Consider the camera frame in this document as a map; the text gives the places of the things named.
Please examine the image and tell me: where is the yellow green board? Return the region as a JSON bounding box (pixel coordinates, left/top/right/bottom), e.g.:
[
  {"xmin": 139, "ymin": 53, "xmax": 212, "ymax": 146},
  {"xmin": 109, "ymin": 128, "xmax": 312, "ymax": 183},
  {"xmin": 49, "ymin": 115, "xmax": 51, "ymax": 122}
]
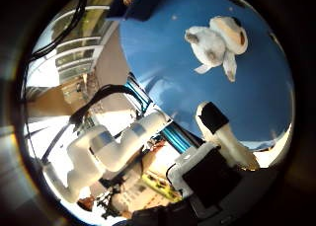
[{"xmin": 141, "ymin": 172, "xmax": 183, "ymax": 201}]

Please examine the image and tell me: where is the white dog plush toy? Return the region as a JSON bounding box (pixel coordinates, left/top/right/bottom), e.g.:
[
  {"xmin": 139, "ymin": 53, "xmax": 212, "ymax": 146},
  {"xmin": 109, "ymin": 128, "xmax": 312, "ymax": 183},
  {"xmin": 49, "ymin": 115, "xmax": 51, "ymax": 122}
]
[{"xmin": 184, "ymin": 16, "xmax": 250, "ymax": 83}]

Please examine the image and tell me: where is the black cable bundle on arm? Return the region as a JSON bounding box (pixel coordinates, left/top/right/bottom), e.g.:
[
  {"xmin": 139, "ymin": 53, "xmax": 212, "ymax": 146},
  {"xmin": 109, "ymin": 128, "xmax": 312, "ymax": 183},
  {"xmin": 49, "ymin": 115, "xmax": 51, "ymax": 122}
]
[{"xmin": 68, "ymin": 84, "xmax": 142, "ymax": 125}]

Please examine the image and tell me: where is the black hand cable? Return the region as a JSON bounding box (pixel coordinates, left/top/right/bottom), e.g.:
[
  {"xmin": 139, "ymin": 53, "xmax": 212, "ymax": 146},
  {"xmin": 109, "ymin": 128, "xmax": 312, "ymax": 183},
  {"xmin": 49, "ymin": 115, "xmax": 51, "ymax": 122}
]
[{"xmin": 28, "ymin": 0, "xmax": 88, "ymax": 61}]

